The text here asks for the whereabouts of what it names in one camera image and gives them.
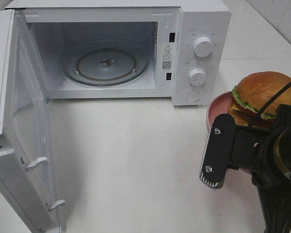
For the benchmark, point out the toy burger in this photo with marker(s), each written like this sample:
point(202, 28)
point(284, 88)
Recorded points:
point(252, 92)

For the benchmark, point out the white lower control knob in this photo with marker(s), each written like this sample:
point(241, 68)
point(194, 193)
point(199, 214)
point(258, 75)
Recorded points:
point(197, 77)

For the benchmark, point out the white microwave oven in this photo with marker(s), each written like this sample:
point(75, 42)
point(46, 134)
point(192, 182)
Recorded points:
point(60, 25)

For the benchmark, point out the warning label sticker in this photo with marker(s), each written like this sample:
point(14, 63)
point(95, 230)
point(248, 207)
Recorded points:
point(166, 56)

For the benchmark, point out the pink plate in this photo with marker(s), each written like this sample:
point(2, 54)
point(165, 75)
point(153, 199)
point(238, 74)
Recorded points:
point(218, 106)

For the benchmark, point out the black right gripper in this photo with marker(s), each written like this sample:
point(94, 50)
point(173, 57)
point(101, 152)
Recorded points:
point(273, 179)

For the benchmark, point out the white control knob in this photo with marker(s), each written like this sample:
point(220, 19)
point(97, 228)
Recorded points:
point(203, 46)
point(197, 77)

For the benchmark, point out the white door release button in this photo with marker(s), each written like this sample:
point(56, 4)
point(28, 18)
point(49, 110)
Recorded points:
point(192, 96)

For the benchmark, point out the white upper control knob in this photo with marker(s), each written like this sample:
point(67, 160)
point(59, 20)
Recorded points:
point(203, 46)

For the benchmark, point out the glass turntable plate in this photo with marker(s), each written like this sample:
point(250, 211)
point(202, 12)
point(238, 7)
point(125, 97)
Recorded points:
point(104, 63)

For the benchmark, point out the white microwave door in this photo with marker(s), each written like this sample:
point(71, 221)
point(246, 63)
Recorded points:
point(27, 178)

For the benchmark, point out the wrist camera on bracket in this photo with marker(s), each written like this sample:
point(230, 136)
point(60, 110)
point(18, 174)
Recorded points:
point(223, 150)

